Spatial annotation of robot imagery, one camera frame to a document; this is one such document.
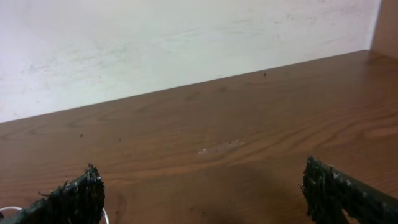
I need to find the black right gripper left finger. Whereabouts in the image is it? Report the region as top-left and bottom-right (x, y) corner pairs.
(1, 164), (105, 224)

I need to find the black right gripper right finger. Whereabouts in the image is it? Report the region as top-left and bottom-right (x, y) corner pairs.
(300, 156), (397, 224)

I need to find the white USB cable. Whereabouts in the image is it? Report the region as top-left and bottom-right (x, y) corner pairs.
(0, 205), (110, 224)

